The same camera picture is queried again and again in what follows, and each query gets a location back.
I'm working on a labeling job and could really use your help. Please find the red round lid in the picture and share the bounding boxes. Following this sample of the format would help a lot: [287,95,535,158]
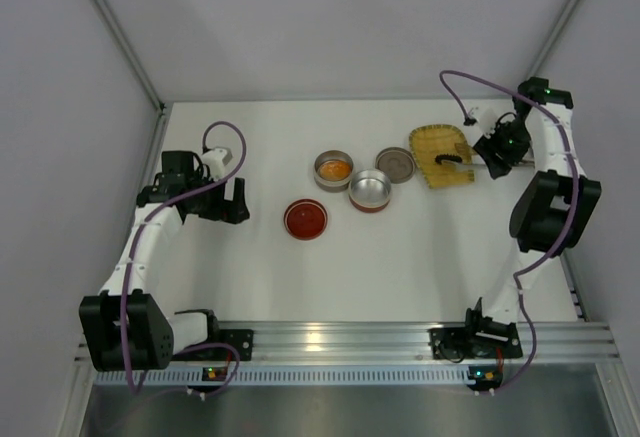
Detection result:
[283,199,329,241]

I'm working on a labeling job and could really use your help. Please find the metal tongs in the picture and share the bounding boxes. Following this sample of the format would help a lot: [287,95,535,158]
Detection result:
[439,160,534,179]

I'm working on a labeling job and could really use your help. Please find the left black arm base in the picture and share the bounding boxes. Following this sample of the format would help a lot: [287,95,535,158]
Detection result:
[172,328,254,362]

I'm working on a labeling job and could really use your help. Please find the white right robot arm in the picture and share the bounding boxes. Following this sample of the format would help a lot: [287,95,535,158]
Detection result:
[454,77,602,358]

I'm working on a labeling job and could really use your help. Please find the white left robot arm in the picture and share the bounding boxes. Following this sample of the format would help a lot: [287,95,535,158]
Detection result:
[79,147,250,372]

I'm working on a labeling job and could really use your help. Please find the red-based metal lunch tin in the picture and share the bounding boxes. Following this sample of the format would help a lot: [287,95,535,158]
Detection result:
[348,169,392,213]

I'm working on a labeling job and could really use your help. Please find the woven bamboo tray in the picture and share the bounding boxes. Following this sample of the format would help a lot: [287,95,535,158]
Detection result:
[408,124,475,190]

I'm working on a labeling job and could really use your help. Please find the grey tin with orange food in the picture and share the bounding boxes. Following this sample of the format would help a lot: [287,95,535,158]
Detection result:
[313,150,354,193]

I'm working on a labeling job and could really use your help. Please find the grey round lid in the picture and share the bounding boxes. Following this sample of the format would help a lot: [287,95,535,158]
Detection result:
[374,147,416,184]

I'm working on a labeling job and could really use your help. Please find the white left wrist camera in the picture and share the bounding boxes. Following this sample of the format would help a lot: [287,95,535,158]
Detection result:
[201,147,233,180]

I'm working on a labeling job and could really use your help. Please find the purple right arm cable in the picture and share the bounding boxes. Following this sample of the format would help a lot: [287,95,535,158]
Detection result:
[439,69,591,398]

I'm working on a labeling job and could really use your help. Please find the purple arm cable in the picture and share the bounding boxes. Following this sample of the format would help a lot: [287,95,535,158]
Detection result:
[119,120,249,397]
[439,69,591,398]

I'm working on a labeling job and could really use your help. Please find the aluminium mounting rail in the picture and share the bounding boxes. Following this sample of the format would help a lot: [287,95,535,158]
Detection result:
[221,321,620,366]

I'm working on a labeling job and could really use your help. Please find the right aluminium frame post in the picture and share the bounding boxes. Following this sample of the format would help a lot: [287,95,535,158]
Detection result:
[524,0,584,78]

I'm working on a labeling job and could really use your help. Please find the aluminium frame post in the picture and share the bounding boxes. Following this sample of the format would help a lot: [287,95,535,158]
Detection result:
[64,0,167,111]
[524,0,584,78]

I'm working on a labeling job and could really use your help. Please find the slotted grey cable duct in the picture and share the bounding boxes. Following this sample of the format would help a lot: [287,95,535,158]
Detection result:
[93,365,477,387]

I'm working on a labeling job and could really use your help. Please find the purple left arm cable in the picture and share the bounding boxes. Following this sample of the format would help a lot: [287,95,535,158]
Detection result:
[119,120,249,397]

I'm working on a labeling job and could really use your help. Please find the left aluminium frame post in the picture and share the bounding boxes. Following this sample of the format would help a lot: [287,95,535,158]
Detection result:
[64,0,167,111]

